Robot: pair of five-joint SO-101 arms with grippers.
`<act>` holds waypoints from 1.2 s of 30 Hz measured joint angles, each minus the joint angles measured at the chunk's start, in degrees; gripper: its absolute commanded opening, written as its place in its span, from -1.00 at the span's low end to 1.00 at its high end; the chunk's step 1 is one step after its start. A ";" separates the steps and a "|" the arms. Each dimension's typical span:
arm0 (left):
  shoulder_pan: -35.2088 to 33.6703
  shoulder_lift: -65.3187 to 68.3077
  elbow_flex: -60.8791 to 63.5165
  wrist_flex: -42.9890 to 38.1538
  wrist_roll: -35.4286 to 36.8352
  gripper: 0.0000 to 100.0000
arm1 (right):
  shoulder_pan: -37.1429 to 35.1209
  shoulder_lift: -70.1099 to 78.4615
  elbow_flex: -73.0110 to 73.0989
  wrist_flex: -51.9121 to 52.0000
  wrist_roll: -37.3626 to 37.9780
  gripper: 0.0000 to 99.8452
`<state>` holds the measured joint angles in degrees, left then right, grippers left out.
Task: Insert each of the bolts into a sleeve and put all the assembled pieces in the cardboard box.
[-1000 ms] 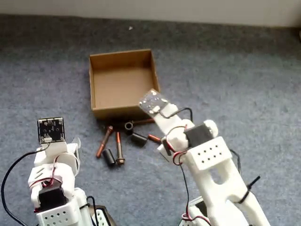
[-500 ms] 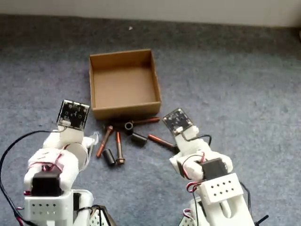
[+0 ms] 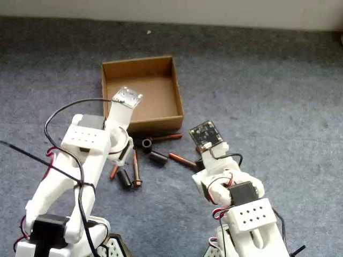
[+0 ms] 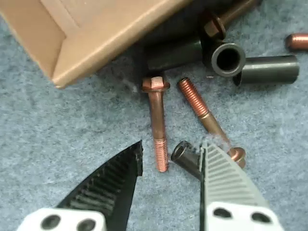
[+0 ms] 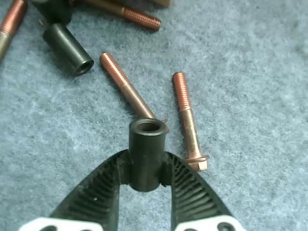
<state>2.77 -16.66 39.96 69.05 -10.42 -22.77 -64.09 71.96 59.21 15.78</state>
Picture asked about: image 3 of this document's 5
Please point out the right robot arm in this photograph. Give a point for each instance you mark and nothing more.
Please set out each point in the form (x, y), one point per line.
(252, 217)

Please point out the black cylindrical sleeve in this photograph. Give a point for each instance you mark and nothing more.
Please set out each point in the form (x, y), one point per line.
(147, 144)
(125, 178)
(158, 157)

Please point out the brown cardboard box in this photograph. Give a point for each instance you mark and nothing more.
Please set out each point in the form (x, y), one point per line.
(144, 93)

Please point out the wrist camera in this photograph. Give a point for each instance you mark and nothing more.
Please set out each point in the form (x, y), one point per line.
(127, 97)
(205, 134)

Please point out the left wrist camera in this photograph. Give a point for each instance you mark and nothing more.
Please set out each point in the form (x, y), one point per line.
(127, 97)

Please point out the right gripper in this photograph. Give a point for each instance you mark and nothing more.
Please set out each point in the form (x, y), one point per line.
(218, 163)

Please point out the copper-coloured bolt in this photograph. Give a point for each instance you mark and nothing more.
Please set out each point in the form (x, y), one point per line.
(167, 137)
(182, 159)
(114, 171)
(136, 171)

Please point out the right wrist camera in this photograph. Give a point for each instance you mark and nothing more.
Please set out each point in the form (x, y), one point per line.
(205, 134)

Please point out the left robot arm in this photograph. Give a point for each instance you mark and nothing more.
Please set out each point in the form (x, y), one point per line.
(85, 160)

